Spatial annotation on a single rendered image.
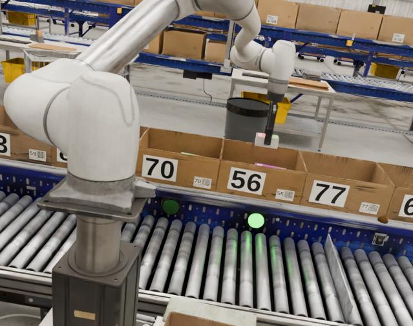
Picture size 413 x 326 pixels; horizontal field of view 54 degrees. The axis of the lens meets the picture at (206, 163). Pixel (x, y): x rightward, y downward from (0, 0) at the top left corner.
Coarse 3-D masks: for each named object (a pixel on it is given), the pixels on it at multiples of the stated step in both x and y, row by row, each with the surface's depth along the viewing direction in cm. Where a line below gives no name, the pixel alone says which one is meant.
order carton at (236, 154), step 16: (224, 144) 211; (240, 144) 210; (224, 160) 183; (240, 160) 213; (256, 160) 212; (272, 160) 212; (288, 160) 211; (224, 176) 186; (272, 176) 184; (288, 176) 183; (304, 176) 182; (224, 192) 189; (240, 192) 188; (272, 192) 187
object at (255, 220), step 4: (252, 216) 184; (256, 216) 183; (260, 216) 183; (248, 220) 185; (252, 220) 184; (256, 220) 184; (260, 220) 184; (252, 224) 185; (256, 224) 185; (260, 224) 185
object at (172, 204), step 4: (168, 200) 186; (172, 200) 186; (164, 204) 186; (168, 204) 185; (172, 204) 185; (176, 204) 185; (164, 208) 186; (168, 208) 186; (172, 208) 186; (176, 208) 186; (168, 212) 187; (172, 212) 187
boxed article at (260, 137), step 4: (256, 136) 186; (260, 136) 183; (264, 136) 183; (272, 136) 185; (276, 136) 186; (256, 140) 184; (260, 140) 183; (272, 140) 183; (276, 140) 183; (256, 144) 184; (260, 144) 184; (264, 144) 184; (272, 144) 184; (276, 144) 183; (276, 148) 184
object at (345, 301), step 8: (328, 240) 180; (328, 248) 179; (328, 256) 177; (336, 256) 167; (328, 264) 175; (336, 264) 165; (336, 272) 163; (336, 280) 161; (344, 280) 153; (336, 288) 160; (344, 288) 150; (344, 296) 149; (344, 304) 148; (352, 304) 141; (344, 312) 147; (344, 320) 145
